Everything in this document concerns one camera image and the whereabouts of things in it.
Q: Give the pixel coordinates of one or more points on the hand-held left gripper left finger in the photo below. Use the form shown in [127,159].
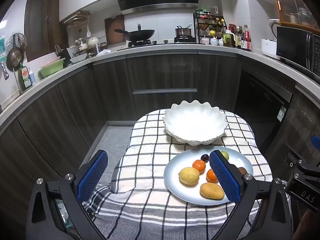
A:
[92,175]

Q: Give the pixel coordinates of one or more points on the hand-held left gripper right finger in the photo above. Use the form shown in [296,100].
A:
[222,177]

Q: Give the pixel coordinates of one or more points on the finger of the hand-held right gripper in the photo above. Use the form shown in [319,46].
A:
[316,141]
[300,163]

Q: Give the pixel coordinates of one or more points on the orange tangerine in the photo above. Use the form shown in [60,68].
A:
[211,176]
[199,166]

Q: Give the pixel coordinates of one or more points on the yellow mango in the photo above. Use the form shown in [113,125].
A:
[212,191]

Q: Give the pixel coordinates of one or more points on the brown kiwi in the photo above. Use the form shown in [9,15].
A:
[242,171]

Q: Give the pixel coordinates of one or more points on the green round fruit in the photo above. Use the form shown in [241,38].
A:
[225,155]

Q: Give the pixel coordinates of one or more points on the yellow lemon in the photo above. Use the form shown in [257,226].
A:
[188,176]

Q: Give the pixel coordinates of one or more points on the pale blue plate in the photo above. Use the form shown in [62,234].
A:
[185,191]

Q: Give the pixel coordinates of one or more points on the white scalloped bowl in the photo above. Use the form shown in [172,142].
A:
[195,123]

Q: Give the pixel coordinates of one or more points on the dark purple grape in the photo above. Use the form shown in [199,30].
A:
[205,157]

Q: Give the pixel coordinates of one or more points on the black and white checked cloth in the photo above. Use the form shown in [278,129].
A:
[147,160]

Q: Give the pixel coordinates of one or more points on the black built-in dishwasher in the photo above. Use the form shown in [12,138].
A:
[260,100]

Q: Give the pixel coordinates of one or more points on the black microwave oven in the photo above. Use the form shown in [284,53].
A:
[297,47]

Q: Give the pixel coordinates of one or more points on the white countertop appliance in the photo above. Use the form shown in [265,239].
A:
[268,48]

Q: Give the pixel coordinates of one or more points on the green plastic basin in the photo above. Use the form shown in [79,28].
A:
[51,68]

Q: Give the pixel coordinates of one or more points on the shallow white dish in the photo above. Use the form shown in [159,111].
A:
[78,59]

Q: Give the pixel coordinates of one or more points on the green dish soap bottle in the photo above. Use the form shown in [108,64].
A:
[25,77]

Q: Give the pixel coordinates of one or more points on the white electric kettle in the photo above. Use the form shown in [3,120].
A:
[273,27]

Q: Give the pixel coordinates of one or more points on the group of sauce bottles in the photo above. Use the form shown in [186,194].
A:
[240,38]

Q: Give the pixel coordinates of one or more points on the white teapot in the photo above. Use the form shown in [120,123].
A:
[93,42]

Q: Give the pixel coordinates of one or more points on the wooden glass-door cabinet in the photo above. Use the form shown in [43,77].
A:
[295,7]

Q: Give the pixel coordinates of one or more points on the white spatula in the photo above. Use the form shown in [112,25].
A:
[88,33]

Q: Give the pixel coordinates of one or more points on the hanging frying pan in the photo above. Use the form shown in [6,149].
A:
[14,56]

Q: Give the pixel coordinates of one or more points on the brown cutting board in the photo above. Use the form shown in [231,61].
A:
[113,30]

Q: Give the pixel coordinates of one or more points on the gas stove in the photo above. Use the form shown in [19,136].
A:
[160,42]

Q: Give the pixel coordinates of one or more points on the black wok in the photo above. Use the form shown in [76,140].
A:
[141,34]

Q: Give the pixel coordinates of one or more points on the steel saucepan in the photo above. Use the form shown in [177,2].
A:
[183,32]

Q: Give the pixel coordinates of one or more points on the black spice rack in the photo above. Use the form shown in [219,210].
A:
[210,26]

